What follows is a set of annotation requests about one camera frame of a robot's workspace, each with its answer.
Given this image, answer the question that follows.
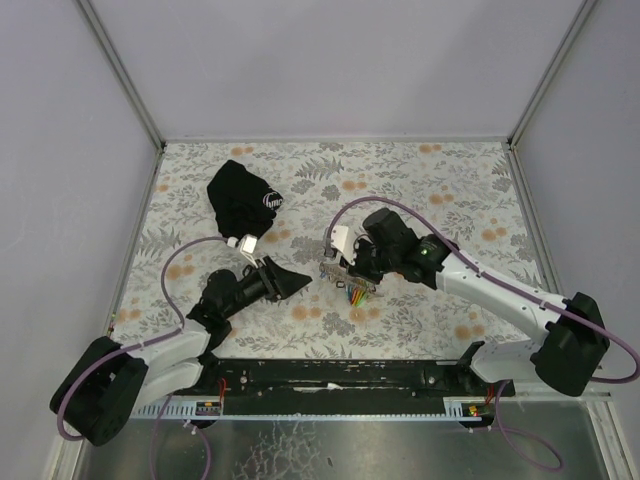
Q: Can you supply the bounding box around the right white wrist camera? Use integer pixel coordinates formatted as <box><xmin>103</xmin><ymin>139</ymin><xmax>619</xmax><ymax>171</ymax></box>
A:
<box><xmin>324</xmin><ymin>225</ymin><xmax>357</xmax><ymax>265</ymax></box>

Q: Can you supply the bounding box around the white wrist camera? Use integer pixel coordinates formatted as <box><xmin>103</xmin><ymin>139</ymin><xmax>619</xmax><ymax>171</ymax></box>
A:
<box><xmin>226</xmin><ymin>234</ymin><xmax>260</xmax><ymax>268</ymax></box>
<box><xmin>324</xmin><ymin>225</ymin><xmax>357</xmax><ymax>265</ymax></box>

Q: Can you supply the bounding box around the floral table mat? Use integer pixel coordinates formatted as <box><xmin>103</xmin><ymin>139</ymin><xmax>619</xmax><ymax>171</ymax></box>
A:
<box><xmin>113</xmin><ymin>142</ymin><xmax>545</xmax><ymax>359</ymax></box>

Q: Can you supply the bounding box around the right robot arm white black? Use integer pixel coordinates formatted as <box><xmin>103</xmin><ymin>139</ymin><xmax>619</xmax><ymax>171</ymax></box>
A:
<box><xmin>330</xmin><ymin>208</ymin><xmax>610</xmax><ymax>397</ymax></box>

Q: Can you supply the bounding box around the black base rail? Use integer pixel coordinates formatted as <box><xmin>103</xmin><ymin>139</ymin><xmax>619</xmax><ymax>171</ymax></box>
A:
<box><xmin>189</xmin><ymin>358</ymin><xmax>499</xmax><ymax>416</ymax></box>

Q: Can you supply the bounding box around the black drawstring bag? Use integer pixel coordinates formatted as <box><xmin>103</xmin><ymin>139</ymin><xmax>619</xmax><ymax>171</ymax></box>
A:
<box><xmin>207</xmin><ymin>160</ymin><xmax>284</xmax><ymax>239</ymax></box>

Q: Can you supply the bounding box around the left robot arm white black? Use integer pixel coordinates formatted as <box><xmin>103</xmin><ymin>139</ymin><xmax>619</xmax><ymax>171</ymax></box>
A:
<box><xmin>49</xmin><ymin>257</ymin><xmax>312</xmax><ymax>446</ymax></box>

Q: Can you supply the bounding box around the key bunch with coloured tags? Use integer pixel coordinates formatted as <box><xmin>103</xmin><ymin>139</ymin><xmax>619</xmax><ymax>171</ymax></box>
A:
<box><xmin>319</xmin><ymin>262</ymin><xmax>382</xmax><ymax>307</ymax></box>

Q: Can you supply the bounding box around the grey slotted cable duct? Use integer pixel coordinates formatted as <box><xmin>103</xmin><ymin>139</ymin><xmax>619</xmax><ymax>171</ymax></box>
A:
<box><xmin>131</xmin><ymin>397</ymin><xmax>222</xmax><ymax>420</ymax></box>

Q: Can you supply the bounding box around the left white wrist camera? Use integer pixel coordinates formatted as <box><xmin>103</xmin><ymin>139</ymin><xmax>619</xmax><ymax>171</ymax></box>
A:
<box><xmin>226</xmin><ymin>234</ymin><xmax>260</xmax><ymax>268</ymax></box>

